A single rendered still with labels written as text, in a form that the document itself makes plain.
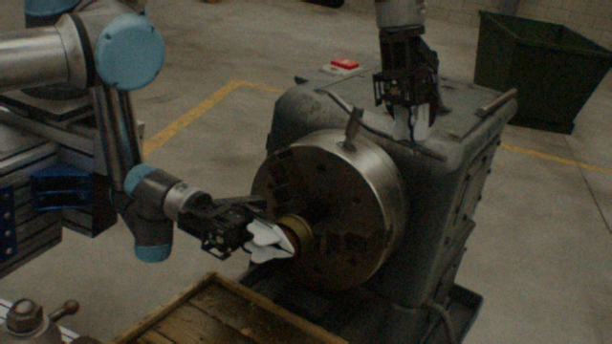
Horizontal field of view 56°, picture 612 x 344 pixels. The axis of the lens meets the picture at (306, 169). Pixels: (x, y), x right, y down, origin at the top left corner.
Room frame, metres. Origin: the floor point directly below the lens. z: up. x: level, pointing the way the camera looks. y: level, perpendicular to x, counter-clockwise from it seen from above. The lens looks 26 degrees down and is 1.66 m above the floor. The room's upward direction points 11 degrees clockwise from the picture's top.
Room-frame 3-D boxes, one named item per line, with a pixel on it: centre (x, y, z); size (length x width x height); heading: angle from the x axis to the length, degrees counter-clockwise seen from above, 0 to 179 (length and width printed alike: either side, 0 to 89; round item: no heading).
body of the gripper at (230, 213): (0.87, 0.14, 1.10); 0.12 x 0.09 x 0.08; 63
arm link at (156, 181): (0.95, 0.28, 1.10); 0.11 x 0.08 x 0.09; 63
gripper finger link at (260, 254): (0.83, 0.04, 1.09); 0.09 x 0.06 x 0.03; 63
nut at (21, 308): (0.50, 0.29, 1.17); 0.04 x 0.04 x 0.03
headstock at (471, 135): (1.40, -0.22, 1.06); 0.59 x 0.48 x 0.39; 154
